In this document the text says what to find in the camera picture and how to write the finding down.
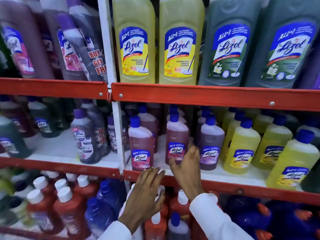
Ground person's left hand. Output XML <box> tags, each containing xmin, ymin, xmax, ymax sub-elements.
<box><xmin>118</xmin><ymin>167</ymin><xmax>166</xmax><ymax>234</ymax></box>

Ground large green cleaner bottle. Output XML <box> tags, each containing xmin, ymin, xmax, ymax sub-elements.
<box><xmin>198</xmin><ymin>0</ymin><xmax>262</xmax><ymax>87</ymax></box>
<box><xmin>244</xmin><ymin>0</ymin><xmax>320</xmax><ymax>89</ymax></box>

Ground grey blue-capped cleaner bottle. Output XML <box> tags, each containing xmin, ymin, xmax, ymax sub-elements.
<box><xmin>167</xmin><ymin>212</ymin><xmax>191</xmax><ymax>240</ymax></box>

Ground purple-capped bundled cleaner bottle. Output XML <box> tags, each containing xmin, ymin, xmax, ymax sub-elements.
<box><xmin>80</xmin><ymin>99</ymin><xmax>111</xmax><ymax>157</ymax></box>

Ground blurred green bottles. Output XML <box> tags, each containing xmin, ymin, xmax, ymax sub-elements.
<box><xmin>0</xmin><ymin>168</ymin><xmax>34</xmax><ymax>224</ymax></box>

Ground white shelf upright post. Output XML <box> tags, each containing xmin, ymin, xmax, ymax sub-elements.
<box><xmin>97</xmin><ymin>0</ymin><xmax>126</xmax><ymax>173</ymax></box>

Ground group of red cleaner bottles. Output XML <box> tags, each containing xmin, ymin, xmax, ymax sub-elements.
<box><xmin>26</xmin><ymin>170</ymin><xmax>100</xmax><ymax>240</ymax></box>

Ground small dark green cleaner bottle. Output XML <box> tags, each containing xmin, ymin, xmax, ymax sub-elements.
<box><xmin>27</xmin><ymin>97</ymin><xmax>61</xmax><ymax>138</ymax></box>
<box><xmin>301</xmin><ymin>157</ymin><xmax>320</xmax><ymax>193</ymax></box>
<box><xmin>0</xmin><ymin>114</ymin><xmax>32</xmax><ymax>159</ymax></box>

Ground small purple blue-capped cleaner bottle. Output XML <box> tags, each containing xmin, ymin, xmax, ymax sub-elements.
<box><xmin>199</xmin><ymin>114</ymin><xmax>225</xmax><ymax>171</ymax></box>
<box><xmin>196</xmin><ymin>107</ymin><xmax>213</xmax><ymax>148</ymax></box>

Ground blue orange-capped toilet cleaner bottle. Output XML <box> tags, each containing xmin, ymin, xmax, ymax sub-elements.
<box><xmin>222</xmin><ymin>196</ymin><xmax>273</xmax><ymax>240</ymax></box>
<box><xmin>265</xmin><ymin>200</ymin><xmax>320</xmax><ymax>240</ymax></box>

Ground white shelf with red edge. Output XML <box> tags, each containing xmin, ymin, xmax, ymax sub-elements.
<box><xmin>0</xmin><ymin>77</ymin><xmax>109</xmax><ymax>100</ymax></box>
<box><xmin>111</xmin><ymin>82</ymin><xmax>320</xmax><ymax>112</ymax></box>
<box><xmin>0</xmin><ymin>128</ymin><xmax>121</xmax><ymax>180</ymax></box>
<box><xmin>122</xmin><ymin>134</ymin><xmax>320</xmax><ymax>207</ymax></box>

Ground person's right hand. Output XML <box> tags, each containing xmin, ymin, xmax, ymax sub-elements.
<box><xmin>169</xmin><ymin>145</ymin><xmax>204</xmax><ymax>202</ymax></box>

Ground purple-capped grey cleaner bottle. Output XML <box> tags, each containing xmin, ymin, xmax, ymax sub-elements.
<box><xmin>107</xmin><ymin>115</ymin><xmax>126</xmax><ymax>153</ymax></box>
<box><xmin>71</xmin><ymin>109</ymin><xmax>102</xmax><ymax>165</ymax></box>

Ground large pink cleaner bottle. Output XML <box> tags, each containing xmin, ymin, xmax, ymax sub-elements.
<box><xmin>39</xmin><ymin>0</ymin><xmax>88</xmax><ymax>81</ymax></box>
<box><xmin>0</xmin><ymin>0</ymin><xmax>55</xmax><ymax>79</ymax></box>

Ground person's left forearm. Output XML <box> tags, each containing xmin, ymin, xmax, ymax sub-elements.
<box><xmin>98</xmin><ymin>219</ymin><xmax>143</xmax><ymax>240</ymax></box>

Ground person's right forearm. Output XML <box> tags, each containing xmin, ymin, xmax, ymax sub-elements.
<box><xmin>189</xmin><ymin>193</ymin><xmax>255</xmax><ymax>240</ymax></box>

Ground large purple bundled cleaner bottle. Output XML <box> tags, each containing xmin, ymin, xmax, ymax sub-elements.
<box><xmin>64</xmin><ymin>0</ymin><xmax>108</xmax><ymax>83</ymax></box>

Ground red white-capped cleaner bottle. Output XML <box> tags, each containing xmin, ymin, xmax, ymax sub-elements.
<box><xmin>169</xmin><ymin>189</ymin><xmax>191</xmax><ymax>219</ymax></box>
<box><xmin>144</xmin><ymin>212</ymin><xmax>168</xmax><ymax>240</ymax></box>
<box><xmin>157</xmin><ymin>185</ymin><xmax>169</xmax><ymax>219</ymax></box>

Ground large yellow cleaner bottle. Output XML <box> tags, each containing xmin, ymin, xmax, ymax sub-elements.
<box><xmin>112</xmin><ymin>0</ymin><xmax>156</xmax><ymax>85</ymax></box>
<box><xmin>159</xmin><ymin>0</ymin><xmax>205</xmax><ymax>85</ymax></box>

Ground group of small pink bottles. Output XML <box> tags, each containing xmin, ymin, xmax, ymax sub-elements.
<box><xmin>124</xmin><ymin>103</ymin><xmax>190</xmax><ymax>172</ymax></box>

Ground small maroon cleaner bottle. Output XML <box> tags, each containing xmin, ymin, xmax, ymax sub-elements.
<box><xmin>0</xmin><ymin>96</ymin><xmax>37</xmax><ymax>138</ymax></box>

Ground group of small yellow bottles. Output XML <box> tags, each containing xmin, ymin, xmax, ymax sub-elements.
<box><xmin>220</xmin><ymin>107</ymin><xmax>320</xmax><ymax>191</ymax></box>

